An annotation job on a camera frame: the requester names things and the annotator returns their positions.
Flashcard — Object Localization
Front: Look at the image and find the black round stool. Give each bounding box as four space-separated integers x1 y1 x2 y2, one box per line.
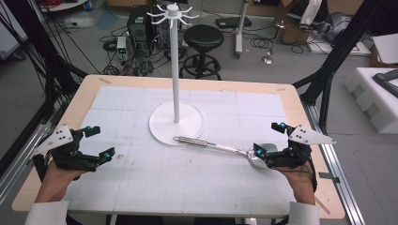
179 23 225 81

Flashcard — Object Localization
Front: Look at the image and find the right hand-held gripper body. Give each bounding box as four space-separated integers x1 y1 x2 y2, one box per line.
265 125 337 170

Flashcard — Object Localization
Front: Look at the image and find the black and white cloth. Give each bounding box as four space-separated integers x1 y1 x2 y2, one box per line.
286 0 330 31

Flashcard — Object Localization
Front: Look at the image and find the white foam block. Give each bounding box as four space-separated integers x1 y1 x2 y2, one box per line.
343 67 398 135

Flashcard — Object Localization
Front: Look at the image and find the black metal frame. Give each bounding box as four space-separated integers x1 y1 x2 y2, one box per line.
292 0 390 136
0 0 89 172

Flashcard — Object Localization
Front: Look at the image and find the person's left hand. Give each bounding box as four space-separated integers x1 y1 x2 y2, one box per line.
35 158 87 204

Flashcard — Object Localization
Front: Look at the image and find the white gridded mat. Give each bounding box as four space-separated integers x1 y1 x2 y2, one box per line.
64 85 297 218

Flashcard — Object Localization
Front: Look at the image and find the black computer tower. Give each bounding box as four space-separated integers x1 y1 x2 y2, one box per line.
126 5 173 58

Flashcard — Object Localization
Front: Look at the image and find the white hook rack stand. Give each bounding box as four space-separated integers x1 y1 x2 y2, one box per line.
145 3 207 147

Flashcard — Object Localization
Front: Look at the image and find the small metal stand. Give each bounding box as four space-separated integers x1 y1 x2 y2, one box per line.
260 20 288 66

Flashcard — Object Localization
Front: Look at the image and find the person's right hand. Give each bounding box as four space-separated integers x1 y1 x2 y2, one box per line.
273 164 317 206

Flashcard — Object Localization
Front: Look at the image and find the cardboard box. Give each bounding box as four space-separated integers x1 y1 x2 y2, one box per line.
276 0 314 45

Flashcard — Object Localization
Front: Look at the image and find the tangle of black cables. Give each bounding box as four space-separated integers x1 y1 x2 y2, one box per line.
99 26 191 78

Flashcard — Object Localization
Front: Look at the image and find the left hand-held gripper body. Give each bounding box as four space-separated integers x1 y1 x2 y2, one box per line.
32 123 99 173

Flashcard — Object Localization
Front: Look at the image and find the aluminium rail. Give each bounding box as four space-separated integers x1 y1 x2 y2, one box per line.
300 101 366 225
0 121 53 205

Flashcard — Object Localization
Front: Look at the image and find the small grey power unit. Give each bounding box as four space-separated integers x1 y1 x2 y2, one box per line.
116 36 128 62

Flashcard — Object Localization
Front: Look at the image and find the metal spoon with spring handle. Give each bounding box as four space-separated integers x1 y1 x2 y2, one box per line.
172 135 278 170

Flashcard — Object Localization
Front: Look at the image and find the white flat box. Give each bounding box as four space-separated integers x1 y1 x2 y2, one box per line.
371 32 398 66

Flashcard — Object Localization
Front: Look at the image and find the white pole stand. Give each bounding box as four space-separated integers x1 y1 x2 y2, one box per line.
234 0 249 59

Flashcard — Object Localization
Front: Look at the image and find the flat black box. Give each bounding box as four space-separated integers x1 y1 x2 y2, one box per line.
215 16 253 30

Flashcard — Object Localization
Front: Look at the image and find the black curved part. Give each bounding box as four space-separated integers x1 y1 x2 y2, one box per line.
371 68 398 98

